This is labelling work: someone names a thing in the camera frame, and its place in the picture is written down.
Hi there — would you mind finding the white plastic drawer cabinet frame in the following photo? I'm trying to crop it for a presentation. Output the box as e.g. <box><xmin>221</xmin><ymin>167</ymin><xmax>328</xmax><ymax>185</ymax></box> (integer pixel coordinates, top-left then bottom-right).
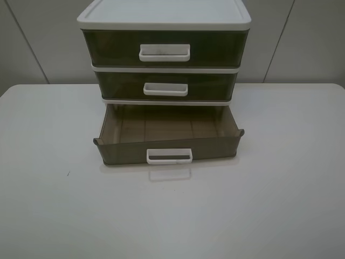
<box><xmin>77</xmin><ymin>1</ymin><xmax>251</xmax><ymax>106</ymax></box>

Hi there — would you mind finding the dark translucent drawer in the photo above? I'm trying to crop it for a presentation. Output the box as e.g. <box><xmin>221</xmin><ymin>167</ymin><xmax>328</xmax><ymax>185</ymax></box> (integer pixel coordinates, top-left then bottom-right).
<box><xmin>95</xmin><ymin>72</ymin><xmax>237</xmax><ymax>101</ymax></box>
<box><xmin>82</xmin><ymin>30</ymin><xmax>249</xmax><ymax>68</ymax></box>
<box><xmin>93</xmin><ymin>104</ymin><xmax>244</xmax><ymax>166</ymax></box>

